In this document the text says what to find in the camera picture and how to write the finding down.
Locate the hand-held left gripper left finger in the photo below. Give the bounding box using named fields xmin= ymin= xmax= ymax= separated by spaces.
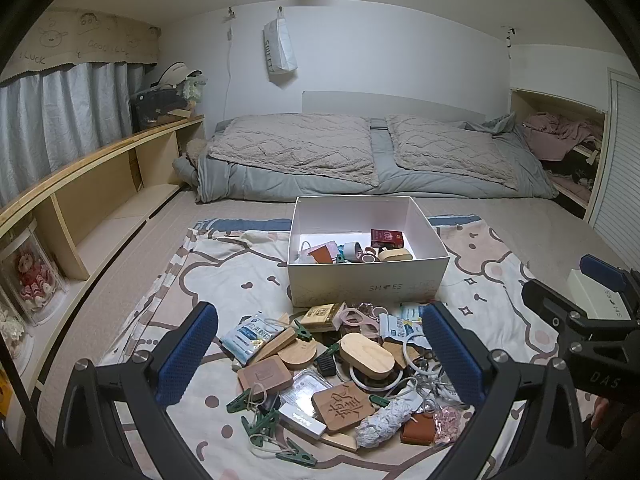
xmin=52 ymin=301 xmax=219 ymax=480

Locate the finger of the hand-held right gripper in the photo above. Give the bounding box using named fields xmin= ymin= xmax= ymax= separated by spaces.
xmin=521 ymin=277 xmax=640 ymax=356
xmin=579 ymin=254 xmax=640 ymax=313

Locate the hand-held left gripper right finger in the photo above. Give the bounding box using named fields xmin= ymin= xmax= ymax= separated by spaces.
xmin=422 ymin=302 xmax=591 ymax=480

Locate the white shoe box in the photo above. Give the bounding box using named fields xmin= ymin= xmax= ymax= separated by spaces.
xmin=286 ymin=196 xmax=451 ymax=308

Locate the person's right hand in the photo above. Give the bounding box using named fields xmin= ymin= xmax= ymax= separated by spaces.
xmin=592 ymin=396 xmax=640 ymax=461

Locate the white box lid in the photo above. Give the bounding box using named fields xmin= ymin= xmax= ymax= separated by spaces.
xmin=567 ymin=269 xmax=640 ymax=321

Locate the pink beads bag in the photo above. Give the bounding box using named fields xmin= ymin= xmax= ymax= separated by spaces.
xmin=432 ymin=405 xmax=463 ymax=443

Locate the printed blanket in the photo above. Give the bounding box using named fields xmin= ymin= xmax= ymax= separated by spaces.
xmin=97 ymin=215 xmax=601 ymax=480

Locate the brown square wooden block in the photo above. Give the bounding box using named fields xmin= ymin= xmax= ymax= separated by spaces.
xmin=236 ymin=355 xmax=295 ymax=396

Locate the brown leather pouch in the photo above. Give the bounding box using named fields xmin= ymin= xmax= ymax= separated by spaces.
xmin=310 ymin=242 xmax=341 ymax=264
xmin=400 ymin=412 xmax=436 ymax=446

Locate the wooden wedge block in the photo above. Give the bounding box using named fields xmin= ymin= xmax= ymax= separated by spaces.
xmin=247 ymin=327 xmax=301 ymax=366

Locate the dark clothes pile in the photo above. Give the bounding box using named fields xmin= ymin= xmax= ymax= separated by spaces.
xmin=542 ymin=150 xmax=598 ymax=192

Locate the round wooden coaster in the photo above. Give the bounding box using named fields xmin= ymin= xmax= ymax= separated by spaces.
xmin=277 ymin=338 xmax=318 ymax=372

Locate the white louvered door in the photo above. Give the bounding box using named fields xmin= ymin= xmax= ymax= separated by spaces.
xmin=585 ymin=67 xmax=640 ymax=271

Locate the engraved wooden square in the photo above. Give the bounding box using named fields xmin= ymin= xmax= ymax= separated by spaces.
xmin=311 ymin=381 xmax=376 ymax=433

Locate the clear plastic case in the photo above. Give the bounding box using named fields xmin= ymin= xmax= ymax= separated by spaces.
xmin=280 ymin=367 xmax=341 ymax=406

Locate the white rectangular bar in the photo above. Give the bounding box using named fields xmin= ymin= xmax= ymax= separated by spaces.
xmin=277 ymin=402 xmax=326 ymax=436

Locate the red cigarette pack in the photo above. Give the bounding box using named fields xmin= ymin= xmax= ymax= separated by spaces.
xmin=371 ymin=229 xmax=405 ymax=250

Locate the small yellow box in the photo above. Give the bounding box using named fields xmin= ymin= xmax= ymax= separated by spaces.
xmin=300 ymin=304 xmax=347 ymax=331

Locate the wooden strip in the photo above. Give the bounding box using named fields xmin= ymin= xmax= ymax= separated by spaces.
xmin=320 ymin=430 xmax=358 ymax=453

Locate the pink clothes pile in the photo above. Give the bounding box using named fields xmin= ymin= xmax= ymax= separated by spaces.
xmin=520 ymin=112 xmax=603 ymax=158

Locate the doll in clear case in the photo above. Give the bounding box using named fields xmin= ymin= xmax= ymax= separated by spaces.
xmin=0 ymin=220 xmax=68 ymax=326

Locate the white fluffy item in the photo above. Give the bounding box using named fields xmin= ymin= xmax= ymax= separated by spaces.
xmin=0 ymin=305 xmax=26 ymax=361

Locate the beige quilted pillow right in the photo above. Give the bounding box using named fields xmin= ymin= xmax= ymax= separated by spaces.
xmin=385 ymin=114 xmax=531 ymax=191

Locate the beige quilted pillow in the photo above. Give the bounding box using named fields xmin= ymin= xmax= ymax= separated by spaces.
xmin=206 ymin=114 xmax=379 ymax=187
xmin=385 ymin=114 xmax=531 ymax=191

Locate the wooden wardrobe niche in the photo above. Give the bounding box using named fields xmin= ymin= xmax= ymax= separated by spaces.
xmin=510 ymin=87 xmax=611 ymax=221

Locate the wooden shelf unit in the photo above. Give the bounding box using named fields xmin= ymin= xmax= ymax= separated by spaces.
xmin=0 ymin=112 xmax=207 ymax=411

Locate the beige quilted pillow left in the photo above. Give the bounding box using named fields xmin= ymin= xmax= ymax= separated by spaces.
xmin=206 ymin=114 xmax=379 ymax=187

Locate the black bag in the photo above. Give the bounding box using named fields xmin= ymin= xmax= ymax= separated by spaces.
xmin=130 ymin=85 xmax=193 ymax=131

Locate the white flower bouquet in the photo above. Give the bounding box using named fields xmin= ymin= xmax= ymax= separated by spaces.
xmin=182 ymin=74 xmax=208 ymax=103

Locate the grey curtain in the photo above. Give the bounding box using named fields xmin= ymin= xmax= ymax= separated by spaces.
xmin=0 ymin=60 xmax=158 ymax=208

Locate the white cap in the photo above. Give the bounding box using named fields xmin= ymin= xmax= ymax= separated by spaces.
xmin=150 ymin=62 xmax=202 ymax=88

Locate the white hanging bag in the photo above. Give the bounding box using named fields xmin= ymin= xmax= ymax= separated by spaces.
xmin=263 ymin=7 xmax=299 ymax=83

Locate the beige printed valance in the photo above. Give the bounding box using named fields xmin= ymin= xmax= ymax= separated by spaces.
xmin=0 ymin=7 xmax=162 ymax=86

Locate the white plastic ring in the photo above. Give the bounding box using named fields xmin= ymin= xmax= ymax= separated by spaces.
xmin=399 ymin=332 xmax=432 ymax=377

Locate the white cable coil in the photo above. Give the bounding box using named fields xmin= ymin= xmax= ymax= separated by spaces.
xmin=347 ymin=360 xmax=406 ymax=393

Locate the hanging wall cord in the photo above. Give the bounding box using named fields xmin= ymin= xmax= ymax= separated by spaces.
xmin=223 ymin=7 xmax=237 ymax=121

